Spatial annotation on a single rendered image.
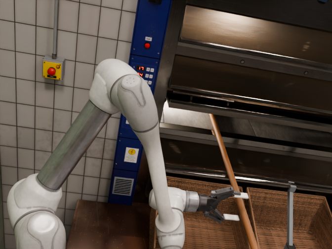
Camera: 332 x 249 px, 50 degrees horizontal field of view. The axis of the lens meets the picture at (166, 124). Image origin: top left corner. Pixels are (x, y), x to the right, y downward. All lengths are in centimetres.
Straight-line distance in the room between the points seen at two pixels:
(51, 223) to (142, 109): 50
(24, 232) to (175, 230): 54
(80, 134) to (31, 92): 79
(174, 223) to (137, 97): 54
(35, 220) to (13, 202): 19
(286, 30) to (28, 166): 167
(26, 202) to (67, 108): 78
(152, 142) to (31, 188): 49
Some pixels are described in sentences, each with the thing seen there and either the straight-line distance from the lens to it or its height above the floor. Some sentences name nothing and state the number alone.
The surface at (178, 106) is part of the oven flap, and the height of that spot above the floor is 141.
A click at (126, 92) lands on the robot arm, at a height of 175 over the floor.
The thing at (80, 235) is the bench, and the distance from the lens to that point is 221.
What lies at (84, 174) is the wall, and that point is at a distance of 232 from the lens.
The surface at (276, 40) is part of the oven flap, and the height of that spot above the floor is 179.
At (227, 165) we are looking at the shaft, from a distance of 188.
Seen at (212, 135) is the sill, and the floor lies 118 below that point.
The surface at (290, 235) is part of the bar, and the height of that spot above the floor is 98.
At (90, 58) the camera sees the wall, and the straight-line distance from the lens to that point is 192.
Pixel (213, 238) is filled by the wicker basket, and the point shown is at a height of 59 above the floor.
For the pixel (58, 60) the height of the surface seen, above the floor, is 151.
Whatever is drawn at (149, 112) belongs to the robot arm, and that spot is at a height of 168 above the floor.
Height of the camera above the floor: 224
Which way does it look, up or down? 30 degrees down
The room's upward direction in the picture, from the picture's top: 13 degrees clockwise
